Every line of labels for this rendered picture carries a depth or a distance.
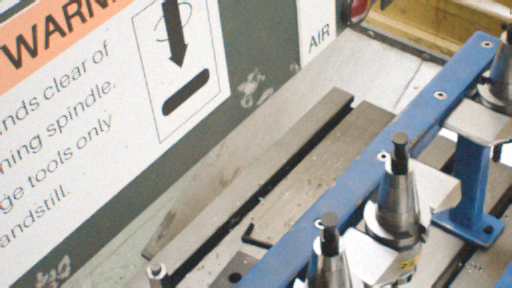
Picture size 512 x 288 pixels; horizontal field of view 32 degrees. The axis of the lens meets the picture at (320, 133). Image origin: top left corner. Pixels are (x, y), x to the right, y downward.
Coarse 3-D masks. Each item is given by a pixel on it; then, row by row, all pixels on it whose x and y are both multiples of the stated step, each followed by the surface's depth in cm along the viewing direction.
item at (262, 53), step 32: (32, 0) 30; (224, 0) 39; (256, 0) 41; (288, 0) 43; (224, 32) 40; (256, 32) 42; (288, 32) 45; (256, 64) 43; (288, 64) 46; (256, 96) 45; (192, 128) 41; (224, 128) 43; (160, 160) 40; (192, 160) 42; (128, 192) 39; (160, 192) 41; (96, 224) 38; (128, 224) 40; (64, 256) 37
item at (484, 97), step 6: (486, 72) 100; (486, 78) 100; (480, 90) 98; (486, 90) 98; (480, 96) 98; (486, 96) 97; (492, 96) 97; (480, 102) 99; (486, 102) 97; (492, 102) 96; (498, 102) 96; (504, 102) 96; (510, 102) 96; (492, 108) 97; (498, 108) 97; (504, 108) 96; (510, 108) 96; (510, 114) 97
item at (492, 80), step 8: (504, 40) 93; (504, 48) 93; (496, 56) 95; (504, 56) 94; (496, 64) 95; (504, 64) 94; (496, 72) 95; (504, 72) 95; (488, 80) 97; (496, 80) 96; (504, 80) 95; (488, 88) 97; (496, 88) 96; (504, 88) 96; (496, 96) 97; (504, 96) 96
